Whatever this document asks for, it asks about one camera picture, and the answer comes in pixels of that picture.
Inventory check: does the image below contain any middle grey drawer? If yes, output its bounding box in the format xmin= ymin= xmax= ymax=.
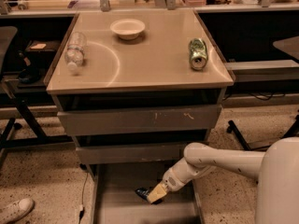
xmin=76 ymin=142 xmax=187 ymax=164

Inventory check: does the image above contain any white sneaker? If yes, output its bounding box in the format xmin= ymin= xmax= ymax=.
xmin=0 ymin=198 xmax=35 ymax=224

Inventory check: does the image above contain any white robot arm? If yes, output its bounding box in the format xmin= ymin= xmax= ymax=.
xmin=147 ymin=137 xmax=299 ymax=224

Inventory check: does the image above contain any white paper bowl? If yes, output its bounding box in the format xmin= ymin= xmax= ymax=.
xmin=110 ymin=19 xmax=145 ymax=40

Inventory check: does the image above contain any black desk frame leg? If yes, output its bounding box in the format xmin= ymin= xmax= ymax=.
xmin=0 ymin=81 xmax=74 ymax=150

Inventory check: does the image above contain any crushed green soda can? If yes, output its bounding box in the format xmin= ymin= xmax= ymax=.
xmin=188 ymin=38 xmax=208 ymax=71

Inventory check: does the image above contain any black floor cable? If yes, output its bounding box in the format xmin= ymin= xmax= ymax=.
xmin=78 ymin=171 xmax=90 ymax=224

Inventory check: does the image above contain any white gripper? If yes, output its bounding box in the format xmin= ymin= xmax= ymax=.
xmin=147 ymin=158 xmax=215 ymax=204

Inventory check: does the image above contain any open bottom grey drawer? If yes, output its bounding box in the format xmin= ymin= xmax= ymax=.
xmin=91 ymin=161 xmax=203 ymax=224

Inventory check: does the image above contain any clear plastic water bottle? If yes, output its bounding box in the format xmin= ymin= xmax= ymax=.
xmin=64 ymin=32 xmax=87 ymax=74

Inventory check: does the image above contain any black wheeled stand leg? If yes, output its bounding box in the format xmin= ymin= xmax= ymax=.
xmin=226 ymin=120 xmax=250 ymax=151

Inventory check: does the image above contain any dark box with label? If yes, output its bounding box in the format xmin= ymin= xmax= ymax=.
xmin=25 ymin=40 xmax=60 ymax=52

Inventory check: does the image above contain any dark blue snack bar wrapper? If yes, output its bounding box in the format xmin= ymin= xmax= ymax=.
xmin=135 ymin=188 xmax=163 ymax=204

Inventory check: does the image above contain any top grey drawer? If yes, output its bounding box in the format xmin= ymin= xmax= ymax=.
xmin=58 ymin=105 xmax=221 ymax=136

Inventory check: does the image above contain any grey drawer cabinet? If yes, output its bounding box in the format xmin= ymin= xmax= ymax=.
xmin=42 ymin=8 xmax=235 ymax=224

